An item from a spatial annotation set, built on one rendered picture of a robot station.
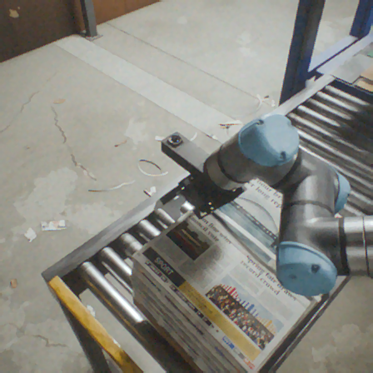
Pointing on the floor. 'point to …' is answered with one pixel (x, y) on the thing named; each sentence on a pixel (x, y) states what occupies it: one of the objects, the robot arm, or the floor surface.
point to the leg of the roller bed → (95, 355)
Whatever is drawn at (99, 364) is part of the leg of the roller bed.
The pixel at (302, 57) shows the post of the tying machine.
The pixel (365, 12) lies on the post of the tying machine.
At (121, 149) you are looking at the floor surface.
